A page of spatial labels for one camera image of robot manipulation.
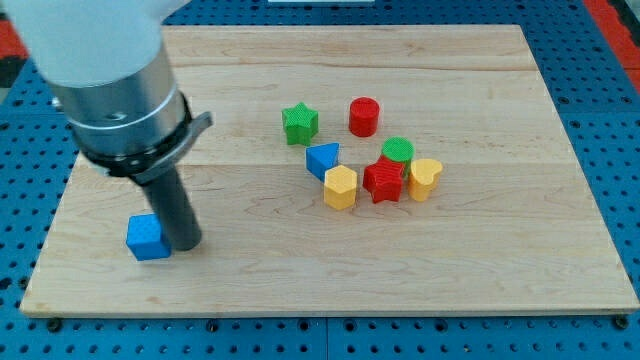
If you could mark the green star block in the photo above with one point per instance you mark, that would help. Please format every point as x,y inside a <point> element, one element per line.
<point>300,124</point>

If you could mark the blue triangle block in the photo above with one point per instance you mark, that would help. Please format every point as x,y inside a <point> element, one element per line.
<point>321,158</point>

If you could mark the blue cube block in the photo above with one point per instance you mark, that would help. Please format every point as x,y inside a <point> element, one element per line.
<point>145,238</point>

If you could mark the red star block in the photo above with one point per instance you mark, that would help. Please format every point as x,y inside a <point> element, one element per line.
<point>384,180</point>

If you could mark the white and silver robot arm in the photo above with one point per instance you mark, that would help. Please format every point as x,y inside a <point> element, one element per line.
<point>106,63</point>

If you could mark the red cylinder block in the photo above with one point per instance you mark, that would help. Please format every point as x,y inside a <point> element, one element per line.
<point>364,116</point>

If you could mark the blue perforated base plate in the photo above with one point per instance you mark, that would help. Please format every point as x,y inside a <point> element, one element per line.
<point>594,95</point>

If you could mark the green cylinder block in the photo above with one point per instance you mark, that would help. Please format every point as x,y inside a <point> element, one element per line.
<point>399,149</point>

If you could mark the wooden board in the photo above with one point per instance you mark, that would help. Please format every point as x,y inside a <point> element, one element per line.
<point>511,229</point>

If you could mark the yellow heart block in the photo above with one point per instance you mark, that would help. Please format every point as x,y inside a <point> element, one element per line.
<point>423,178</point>

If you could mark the yellow hexagon block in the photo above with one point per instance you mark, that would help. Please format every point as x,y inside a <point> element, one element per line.
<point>340,187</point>

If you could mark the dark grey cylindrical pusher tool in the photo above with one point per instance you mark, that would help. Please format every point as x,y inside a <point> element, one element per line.
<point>171,205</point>

